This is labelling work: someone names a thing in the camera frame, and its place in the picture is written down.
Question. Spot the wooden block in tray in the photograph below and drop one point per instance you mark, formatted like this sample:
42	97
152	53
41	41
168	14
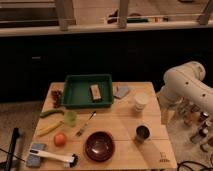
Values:
95	92

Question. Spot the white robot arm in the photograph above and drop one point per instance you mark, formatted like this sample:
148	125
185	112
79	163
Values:
184	81

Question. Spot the white paper cup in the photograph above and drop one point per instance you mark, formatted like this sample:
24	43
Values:
140	101

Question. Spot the green plastic tray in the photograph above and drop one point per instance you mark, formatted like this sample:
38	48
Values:
77	93

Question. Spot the yellow banana toy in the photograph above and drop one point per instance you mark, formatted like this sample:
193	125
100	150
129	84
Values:
48	129

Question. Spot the red grapes toy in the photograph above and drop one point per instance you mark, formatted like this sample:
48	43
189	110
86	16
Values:
56	96

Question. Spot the dark red bowl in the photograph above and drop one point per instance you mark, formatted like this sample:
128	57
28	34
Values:
100	146

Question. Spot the metal fork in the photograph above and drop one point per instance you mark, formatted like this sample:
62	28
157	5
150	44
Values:
82	129

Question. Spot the light green cup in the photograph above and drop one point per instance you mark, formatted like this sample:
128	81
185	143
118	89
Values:
70	118

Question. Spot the green pepper toy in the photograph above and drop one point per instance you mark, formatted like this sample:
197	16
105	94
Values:
50	112

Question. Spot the white handled dish brush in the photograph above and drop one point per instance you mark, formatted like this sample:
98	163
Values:
70	160

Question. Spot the wooden railing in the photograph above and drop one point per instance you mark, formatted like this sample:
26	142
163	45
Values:
53	17

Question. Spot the blue sponge front left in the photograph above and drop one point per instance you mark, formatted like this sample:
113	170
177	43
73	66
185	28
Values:
34	161

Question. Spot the black stand at left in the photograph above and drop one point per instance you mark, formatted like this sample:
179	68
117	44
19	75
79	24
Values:
7	165

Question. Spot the dark metal cup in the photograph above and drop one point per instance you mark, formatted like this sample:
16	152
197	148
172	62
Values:
142	133

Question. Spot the orange tomato toy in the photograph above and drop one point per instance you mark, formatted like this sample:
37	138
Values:
60	139

